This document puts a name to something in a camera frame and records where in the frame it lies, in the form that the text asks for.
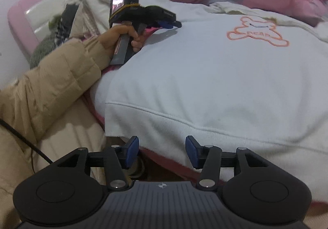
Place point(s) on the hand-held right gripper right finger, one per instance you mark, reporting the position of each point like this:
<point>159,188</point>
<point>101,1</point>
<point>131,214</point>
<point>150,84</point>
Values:
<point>191,149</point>

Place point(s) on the black white patterned cloth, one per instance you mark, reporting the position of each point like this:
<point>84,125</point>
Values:
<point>61,34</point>

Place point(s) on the white sweatshirt orange bear outline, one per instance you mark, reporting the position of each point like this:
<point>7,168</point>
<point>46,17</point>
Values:
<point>217,85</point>

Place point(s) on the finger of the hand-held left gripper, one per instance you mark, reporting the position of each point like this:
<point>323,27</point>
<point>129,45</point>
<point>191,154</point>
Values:
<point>165,24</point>

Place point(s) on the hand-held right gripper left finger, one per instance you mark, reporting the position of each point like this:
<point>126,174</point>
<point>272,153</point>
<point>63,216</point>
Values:
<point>133,150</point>

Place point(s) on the beige checked cloth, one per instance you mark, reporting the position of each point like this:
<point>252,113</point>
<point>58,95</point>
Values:
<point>91,23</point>

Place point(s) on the pink floral bed blanket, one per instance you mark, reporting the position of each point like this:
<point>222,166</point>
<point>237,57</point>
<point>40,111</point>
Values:
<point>164,164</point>

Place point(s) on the person's left hand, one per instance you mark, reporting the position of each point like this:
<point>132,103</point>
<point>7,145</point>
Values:
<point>112,39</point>

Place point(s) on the grey green knitted cloth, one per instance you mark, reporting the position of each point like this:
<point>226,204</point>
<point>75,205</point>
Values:
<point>43,49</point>

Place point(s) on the pink white headboard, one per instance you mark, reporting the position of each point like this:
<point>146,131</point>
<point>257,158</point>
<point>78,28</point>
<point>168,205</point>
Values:
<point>33,13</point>

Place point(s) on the beige jacket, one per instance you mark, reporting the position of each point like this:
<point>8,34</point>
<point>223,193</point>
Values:
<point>64,136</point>

